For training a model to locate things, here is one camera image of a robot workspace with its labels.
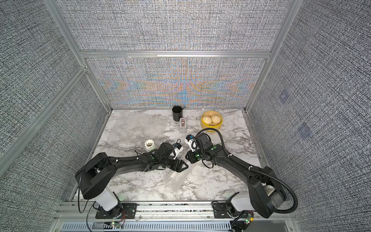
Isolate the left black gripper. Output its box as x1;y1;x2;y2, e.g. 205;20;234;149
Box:
160;159;188;174

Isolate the clear bubble wrap sheet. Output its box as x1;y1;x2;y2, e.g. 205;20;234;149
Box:
162;162;221;192

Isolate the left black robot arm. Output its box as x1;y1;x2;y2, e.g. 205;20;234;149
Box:
75;143;188;211

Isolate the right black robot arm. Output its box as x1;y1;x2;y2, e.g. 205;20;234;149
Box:
185;131;298;218

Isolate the left bun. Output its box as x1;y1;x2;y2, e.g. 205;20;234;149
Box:
202;116;212;125

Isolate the bun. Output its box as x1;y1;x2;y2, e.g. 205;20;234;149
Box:
202;116;212;125
211;114;222;125

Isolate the yellow steamer basket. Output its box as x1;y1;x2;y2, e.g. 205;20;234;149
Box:
200;111;223;130

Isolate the right bun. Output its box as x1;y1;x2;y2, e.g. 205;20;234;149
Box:
211;114;222;125

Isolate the small white ribbed vase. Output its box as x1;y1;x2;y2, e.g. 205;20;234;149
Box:
145;140;156;152

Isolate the black cup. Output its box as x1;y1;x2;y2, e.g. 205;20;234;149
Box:
172;105;184;122

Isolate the aluminium front rail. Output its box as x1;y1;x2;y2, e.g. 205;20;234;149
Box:
49;201;301;232

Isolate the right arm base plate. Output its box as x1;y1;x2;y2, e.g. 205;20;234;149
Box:
211;201;240;218

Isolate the right black corrugated cable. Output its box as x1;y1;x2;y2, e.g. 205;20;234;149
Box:
195;128;299;214

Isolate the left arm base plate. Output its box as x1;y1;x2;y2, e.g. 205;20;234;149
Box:
95;203;138;219

